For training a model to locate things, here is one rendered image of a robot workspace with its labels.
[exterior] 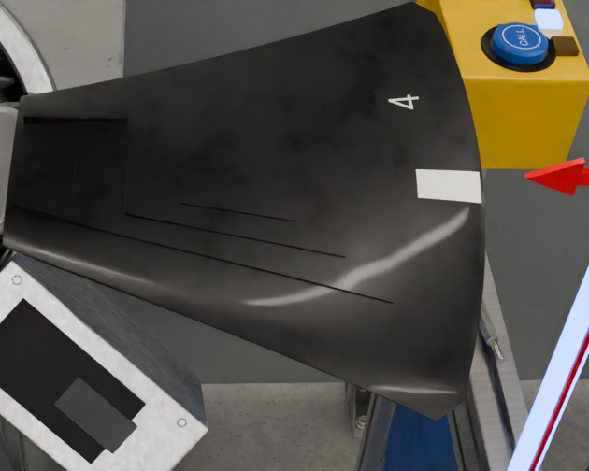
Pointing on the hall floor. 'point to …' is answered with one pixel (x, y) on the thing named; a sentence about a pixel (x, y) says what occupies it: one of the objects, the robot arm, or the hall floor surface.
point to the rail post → (374, 434)
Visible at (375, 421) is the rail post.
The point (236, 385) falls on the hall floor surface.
